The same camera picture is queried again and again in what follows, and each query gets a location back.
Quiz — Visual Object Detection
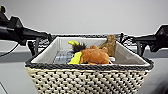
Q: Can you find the pale basket with dark spots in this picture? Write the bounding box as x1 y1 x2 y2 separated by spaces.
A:
23 33 155 94

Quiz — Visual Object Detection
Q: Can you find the tan plush toy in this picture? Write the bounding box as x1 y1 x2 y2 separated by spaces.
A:
98 34 117 57

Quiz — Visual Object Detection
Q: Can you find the orange plush toy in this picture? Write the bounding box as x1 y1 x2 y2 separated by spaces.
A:
79 45 111 66

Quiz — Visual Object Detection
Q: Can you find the long grey wall band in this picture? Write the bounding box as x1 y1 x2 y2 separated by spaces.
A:
0 48 168 65

